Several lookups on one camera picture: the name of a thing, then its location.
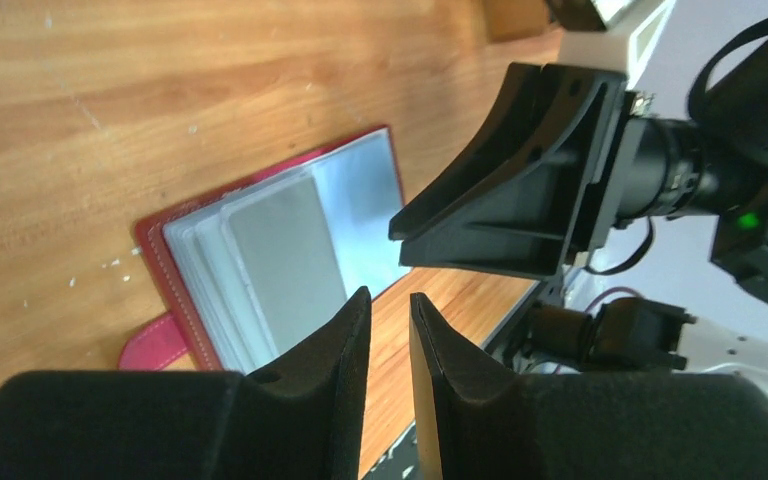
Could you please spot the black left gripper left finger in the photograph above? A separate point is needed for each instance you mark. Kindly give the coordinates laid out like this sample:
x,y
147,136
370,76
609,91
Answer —
x,y
298,417

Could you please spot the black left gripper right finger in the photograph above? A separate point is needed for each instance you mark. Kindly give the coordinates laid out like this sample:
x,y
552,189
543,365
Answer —
x,y
476,419

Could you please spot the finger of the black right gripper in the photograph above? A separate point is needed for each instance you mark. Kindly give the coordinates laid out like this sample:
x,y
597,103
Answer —
x,y
533,187

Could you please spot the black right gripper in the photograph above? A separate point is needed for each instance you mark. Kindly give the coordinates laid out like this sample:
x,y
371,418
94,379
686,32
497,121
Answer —
x,y
714,162

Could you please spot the red leather card holder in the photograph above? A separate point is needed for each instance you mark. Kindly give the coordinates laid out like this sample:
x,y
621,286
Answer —
x,y
250,269

